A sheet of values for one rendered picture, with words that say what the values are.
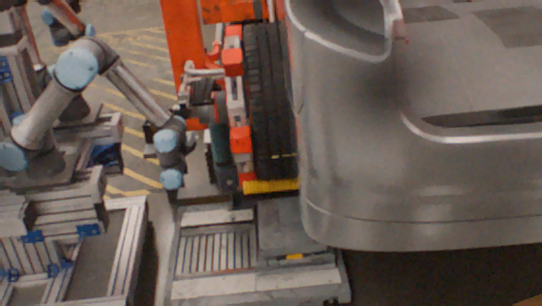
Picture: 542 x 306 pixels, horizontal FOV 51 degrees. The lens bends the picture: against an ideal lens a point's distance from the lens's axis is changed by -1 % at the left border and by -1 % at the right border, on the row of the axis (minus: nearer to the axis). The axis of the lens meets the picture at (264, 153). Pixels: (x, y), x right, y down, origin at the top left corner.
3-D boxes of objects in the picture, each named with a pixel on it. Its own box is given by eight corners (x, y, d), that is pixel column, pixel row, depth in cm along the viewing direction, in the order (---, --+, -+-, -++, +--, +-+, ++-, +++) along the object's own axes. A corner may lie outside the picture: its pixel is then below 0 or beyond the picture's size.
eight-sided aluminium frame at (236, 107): (255, 193, 232) (239, 67, 205) (239, 195, 232) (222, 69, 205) (252, 132, 279) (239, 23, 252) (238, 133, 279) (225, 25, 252)
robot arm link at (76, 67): (33, 160, 206) (113, 53, 184) (15, 182, 193) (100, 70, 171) (4, 140, 203) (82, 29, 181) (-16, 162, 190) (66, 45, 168)
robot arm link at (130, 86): (75, 41, 194) (172, 139, 212) (64, 52, 185) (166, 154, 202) (98, 20, 190) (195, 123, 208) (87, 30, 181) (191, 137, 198)
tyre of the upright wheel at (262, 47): (313, 192, 263) (320, 147, 200) (262, 197, 263) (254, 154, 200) (296, 63, 283) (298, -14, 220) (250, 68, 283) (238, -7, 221)
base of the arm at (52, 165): (20, 182, 209) (12, 159, 204) (32, 162, 222) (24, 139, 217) (61, 177, 209) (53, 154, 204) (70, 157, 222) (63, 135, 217)
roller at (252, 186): (306, 190, 247) (305, 179, 244) (238, 198, 247) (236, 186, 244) (305, 183, 252) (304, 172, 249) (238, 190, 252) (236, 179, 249)
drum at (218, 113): (249, 126, 239) (246, 96, 232) (198, 132, 239) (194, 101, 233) (249, 112, 251) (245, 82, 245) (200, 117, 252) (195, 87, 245)
